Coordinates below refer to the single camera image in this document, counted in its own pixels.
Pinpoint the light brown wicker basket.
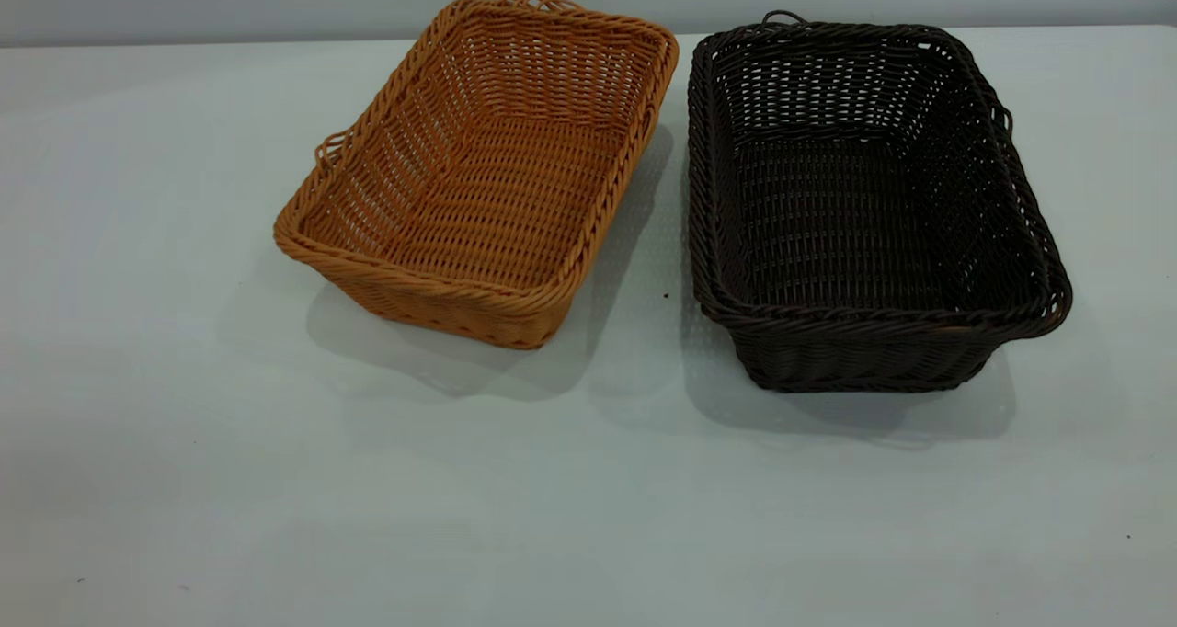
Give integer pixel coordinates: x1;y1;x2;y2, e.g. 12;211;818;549
273;0;680;350

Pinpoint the dark brown wicker basket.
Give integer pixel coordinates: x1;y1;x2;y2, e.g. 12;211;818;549
686;10;1074;393

